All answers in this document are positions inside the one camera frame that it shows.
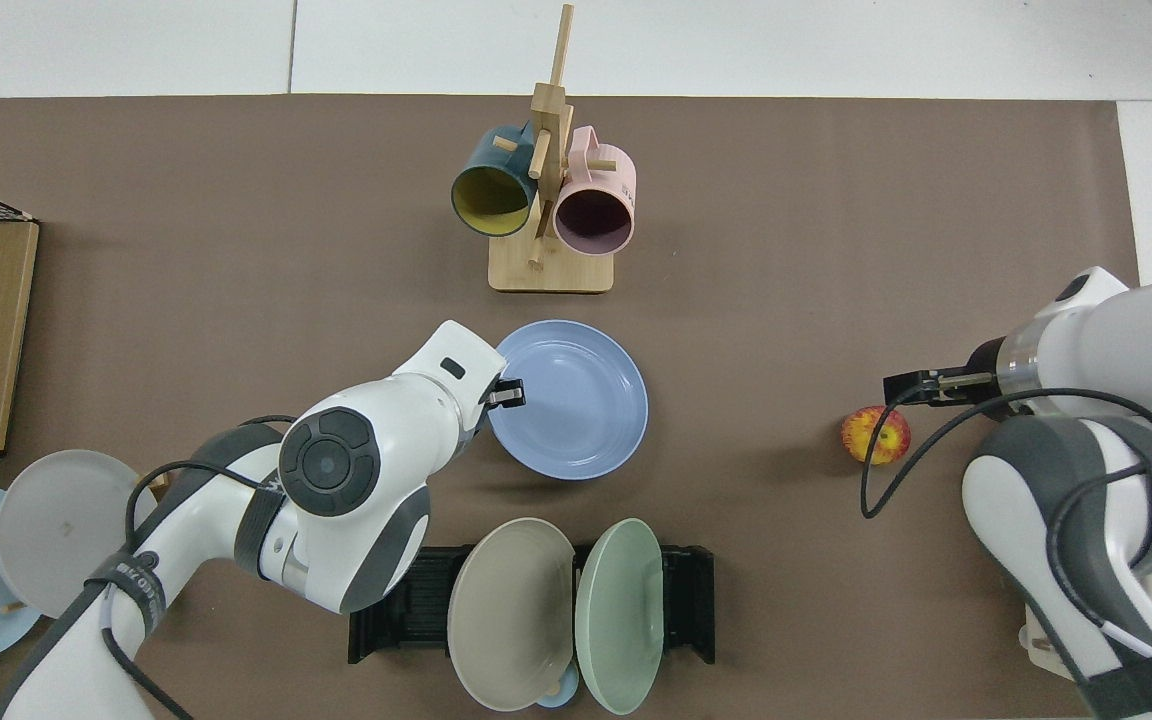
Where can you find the wooden cup stand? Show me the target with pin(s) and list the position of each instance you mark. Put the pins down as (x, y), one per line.
(551, 270)

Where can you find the dark blue cup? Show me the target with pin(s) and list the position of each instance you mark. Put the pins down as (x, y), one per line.
(491, 200)

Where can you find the small blue round thing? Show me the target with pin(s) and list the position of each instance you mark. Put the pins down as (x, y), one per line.
(558, 695)

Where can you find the pale green plate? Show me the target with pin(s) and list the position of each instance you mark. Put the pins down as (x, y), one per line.
(621, 620)

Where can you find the red yellow apple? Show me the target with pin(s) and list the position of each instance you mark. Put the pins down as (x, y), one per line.
(894, 440)

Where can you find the black dish rack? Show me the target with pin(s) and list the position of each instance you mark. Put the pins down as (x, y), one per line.
(406, 610)

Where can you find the brown table cloth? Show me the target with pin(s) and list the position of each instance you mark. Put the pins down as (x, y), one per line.
(786, 250)

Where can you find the pink cup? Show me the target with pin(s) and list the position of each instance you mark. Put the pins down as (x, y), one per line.
(593, 220)

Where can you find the grey plate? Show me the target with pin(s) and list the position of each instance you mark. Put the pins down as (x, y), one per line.
(56, 520)

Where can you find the beige plate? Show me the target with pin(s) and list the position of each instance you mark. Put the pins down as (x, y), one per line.
(511, 615)

